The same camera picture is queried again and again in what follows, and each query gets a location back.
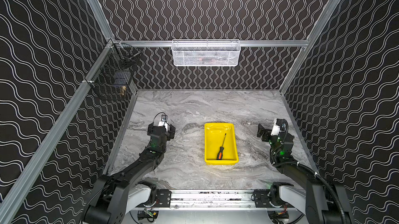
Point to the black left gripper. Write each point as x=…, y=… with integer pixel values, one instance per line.
x=157, y=131

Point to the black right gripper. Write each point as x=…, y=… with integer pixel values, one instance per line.
x=264, y=131

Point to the orange black handled screwdriver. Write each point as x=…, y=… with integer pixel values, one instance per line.
x=221, y=149

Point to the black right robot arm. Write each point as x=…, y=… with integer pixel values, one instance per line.
x=319, y=200

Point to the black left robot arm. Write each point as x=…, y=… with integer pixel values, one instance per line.
x=108, y=200

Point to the yellow plastic bin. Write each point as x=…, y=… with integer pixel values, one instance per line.
x=214, y=133

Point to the brass fitting in black basket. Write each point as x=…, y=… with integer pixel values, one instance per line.
x=123, y=90

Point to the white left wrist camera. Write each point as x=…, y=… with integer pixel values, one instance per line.
x=163, y=122

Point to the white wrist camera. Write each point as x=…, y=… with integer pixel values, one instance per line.
x=163, y=122
x=279, y=125

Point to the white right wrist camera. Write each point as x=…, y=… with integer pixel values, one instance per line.
x=279, y=125

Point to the aluminium linear rail base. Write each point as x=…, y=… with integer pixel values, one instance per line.
x=192, y=199

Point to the black wire mesh basket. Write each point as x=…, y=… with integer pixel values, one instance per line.
x=116, y=71

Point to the aluminium back horizontal frame bar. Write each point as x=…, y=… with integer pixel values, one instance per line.
x=195, y=43

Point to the white wire mesh basket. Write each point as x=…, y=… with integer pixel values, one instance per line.
x=206, y=55

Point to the aluminium left frame bar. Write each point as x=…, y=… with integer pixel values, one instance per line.
x=29, y=175

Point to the aluminium corner frame post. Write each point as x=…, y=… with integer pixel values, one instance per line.
x=311, y=40

